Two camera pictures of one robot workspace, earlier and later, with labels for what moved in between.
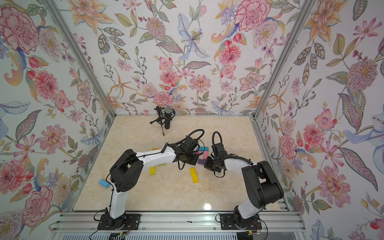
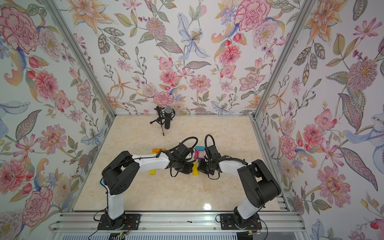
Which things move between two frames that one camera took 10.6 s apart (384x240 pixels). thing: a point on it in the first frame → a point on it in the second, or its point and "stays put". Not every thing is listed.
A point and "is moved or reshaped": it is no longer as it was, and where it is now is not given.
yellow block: x=194 y=175 is moved or reshaped
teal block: x=204 y=148 stays put
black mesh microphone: x=168 y=111 stays put
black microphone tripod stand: x=161 y=119 stays put
